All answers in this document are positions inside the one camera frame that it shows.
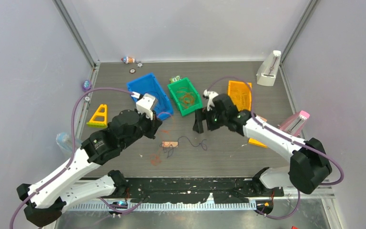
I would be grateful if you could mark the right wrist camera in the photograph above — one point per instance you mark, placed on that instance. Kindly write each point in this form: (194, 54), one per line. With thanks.
(210, 95)

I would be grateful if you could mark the green plastic bin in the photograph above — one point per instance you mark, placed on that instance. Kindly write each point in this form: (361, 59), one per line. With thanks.
(185, 96)

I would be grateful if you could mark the yellow triangular toy right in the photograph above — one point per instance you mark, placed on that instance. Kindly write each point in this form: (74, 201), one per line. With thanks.
(255, 142)

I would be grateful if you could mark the yellow triangular toy left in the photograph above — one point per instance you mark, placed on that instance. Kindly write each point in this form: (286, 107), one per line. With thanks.
(99, 118)

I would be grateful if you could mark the small toy figurine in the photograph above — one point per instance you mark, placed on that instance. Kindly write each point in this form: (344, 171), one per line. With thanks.
(127, 60)

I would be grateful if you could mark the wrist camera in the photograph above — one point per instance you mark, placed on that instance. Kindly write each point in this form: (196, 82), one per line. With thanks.
(146, 104)
(210, 95)

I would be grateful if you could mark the blue plastic bin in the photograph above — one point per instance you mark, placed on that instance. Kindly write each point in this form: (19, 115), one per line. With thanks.
(148, 84)

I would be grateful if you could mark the small wooden block right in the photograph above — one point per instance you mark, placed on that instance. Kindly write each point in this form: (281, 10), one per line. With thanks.
(261, 119)

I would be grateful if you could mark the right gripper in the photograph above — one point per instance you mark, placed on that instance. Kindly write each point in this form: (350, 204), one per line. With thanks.
(201, 115)

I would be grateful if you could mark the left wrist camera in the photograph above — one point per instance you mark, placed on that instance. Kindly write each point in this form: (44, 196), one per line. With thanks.
(146, 104)

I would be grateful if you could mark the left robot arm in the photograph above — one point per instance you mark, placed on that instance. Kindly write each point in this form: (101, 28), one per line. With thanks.
(45, 205)

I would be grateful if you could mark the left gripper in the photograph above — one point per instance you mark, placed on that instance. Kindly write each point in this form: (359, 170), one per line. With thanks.
(154, 124)

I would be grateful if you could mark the green gear toy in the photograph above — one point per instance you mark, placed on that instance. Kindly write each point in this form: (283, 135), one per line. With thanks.
(175, 79)

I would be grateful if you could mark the yellow triangular toy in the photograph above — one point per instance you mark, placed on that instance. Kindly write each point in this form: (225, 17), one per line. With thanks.
(99, 118)
(255, 142)

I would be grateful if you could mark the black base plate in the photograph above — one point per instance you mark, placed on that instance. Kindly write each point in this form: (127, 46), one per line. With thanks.
(193, 190)

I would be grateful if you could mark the clear blue plastic container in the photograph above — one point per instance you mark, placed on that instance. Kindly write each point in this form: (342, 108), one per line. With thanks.
(64, 142)

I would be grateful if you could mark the pink metronome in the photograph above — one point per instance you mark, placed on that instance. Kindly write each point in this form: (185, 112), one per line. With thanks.
(294, 124)

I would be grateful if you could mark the orange plastic bin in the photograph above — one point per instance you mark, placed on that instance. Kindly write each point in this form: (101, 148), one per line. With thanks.
(240, 95)

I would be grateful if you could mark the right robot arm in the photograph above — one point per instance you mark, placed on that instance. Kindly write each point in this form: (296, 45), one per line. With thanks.
(308, 167)

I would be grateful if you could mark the white metronome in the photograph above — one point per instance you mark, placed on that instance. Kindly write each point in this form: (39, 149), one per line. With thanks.
(266, 74)

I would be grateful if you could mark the purple round toy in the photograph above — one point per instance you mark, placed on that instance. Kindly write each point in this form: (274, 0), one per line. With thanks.
(86, 86)

